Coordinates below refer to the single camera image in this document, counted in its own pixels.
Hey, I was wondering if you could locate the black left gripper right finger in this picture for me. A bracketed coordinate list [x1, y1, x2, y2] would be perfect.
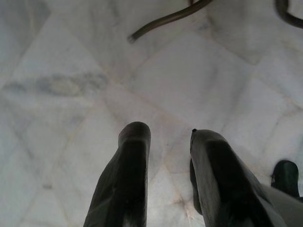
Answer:
[189, 128, 288, 227]

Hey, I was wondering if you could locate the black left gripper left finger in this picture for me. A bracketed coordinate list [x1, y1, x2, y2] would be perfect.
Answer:
[82, 121, 152, 227]

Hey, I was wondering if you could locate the black robot foot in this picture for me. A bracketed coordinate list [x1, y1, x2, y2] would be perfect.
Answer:
[270, 160, 301, 198]

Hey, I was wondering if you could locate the dark metal chair leg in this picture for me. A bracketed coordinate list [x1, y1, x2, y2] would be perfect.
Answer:
[274, 0, 303, 28]
[127, 0, 211, 44]

